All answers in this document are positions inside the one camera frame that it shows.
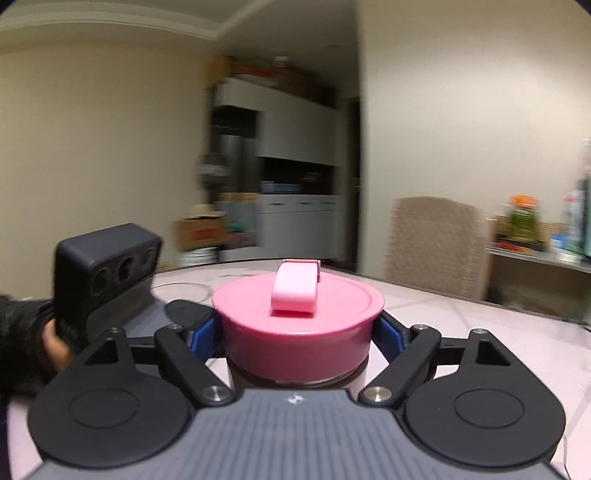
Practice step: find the tall green bottle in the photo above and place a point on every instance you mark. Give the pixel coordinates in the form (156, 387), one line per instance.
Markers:
(575, 221)

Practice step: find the pink pot lid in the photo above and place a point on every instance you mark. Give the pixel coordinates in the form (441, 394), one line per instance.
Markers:
(295, 332)

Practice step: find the cardboard box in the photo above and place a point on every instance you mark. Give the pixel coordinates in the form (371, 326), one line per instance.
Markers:
(201, 233)

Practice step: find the beige woven chair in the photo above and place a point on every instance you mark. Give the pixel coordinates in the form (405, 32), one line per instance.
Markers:
(436, 247)

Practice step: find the small blue container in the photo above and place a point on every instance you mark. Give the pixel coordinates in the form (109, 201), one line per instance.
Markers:
(559, 242)

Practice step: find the green bottle with orange cap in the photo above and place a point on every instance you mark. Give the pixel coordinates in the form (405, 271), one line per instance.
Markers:
(522, 221)

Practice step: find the straw hat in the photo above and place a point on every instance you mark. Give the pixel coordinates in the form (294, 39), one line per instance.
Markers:
(205, 211)

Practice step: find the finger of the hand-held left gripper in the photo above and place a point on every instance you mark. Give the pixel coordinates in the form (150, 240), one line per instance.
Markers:
(187, 311)

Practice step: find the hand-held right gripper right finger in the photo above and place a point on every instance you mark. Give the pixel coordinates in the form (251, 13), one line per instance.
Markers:
(386, 334)

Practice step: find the person's left hand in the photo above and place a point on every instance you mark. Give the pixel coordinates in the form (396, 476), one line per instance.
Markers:
(57, 348)

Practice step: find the stack of white plates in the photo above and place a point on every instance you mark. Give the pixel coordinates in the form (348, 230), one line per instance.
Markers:
(199, 257)

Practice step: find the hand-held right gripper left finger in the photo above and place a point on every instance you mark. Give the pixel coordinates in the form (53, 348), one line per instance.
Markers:
(202, 333)

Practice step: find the boxes on cabinet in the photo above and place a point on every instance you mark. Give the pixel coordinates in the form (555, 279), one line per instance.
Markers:
(272, 74)

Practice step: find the side table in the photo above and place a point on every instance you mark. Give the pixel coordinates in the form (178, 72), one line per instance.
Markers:
(538, 281)

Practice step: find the grey cabinet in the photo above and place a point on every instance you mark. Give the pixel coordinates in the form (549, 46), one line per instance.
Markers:
(295, 138)

